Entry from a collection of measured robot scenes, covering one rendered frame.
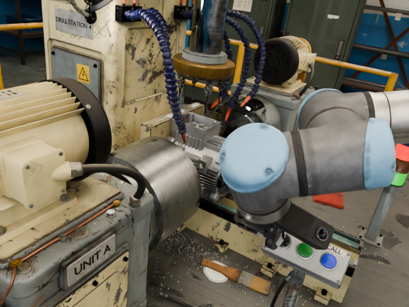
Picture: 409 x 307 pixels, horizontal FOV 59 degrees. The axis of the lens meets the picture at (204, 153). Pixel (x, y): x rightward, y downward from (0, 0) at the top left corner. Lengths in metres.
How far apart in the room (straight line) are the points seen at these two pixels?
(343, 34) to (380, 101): 3.48
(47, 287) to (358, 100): 0.54
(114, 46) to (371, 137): 0.75
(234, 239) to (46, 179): 0.72
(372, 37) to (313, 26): 1.98
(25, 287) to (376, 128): 0.50
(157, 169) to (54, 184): 0.33
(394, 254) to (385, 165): 0.94
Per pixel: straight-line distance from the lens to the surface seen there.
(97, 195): 0.68
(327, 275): 0.80
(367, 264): 1.30
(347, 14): 4.08
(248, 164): 0.45
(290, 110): 1.46
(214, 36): 1.03
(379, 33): 5.98
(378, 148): 0.48
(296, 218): 0.64
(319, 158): 0.47
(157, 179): 0.81
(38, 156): 0.52
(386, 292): 1.24
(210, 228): 1.17
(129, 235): 0.71
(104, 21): 1.05
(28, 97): 0.60
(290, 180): 0.47
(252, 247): 1.13
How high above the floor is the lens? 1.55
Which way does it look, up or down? 26 degrees down
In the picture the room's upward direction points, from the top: 8 degrees clockwise
